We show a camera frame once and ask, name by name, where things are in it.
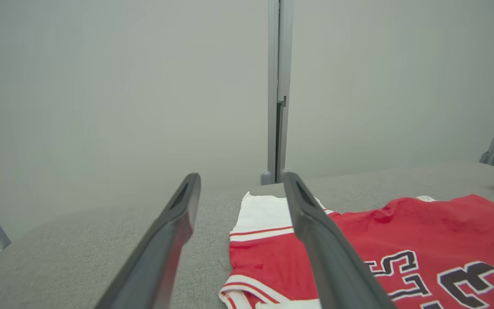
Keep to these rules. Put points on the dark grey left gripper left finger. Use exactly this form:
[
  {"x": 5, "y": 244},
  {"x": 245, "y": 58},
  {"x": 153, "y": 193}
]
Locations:
[{"x": 161, "y": 249}]

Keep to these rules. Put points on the grey double partition post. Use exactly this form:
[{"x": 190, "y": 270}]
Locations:
[{"x": 272, "y": 86}]

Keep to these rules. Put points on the red white sports jersey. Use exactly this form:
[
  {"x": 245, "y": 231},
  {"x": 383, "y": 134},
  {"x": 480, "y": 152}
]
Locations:
[{"x": 423, "y": 231}]

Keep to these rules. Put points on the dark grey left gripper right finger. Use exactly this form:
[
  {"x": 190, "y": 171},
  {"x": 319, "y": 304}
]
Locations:
[{"x": 328, "y": 257}]

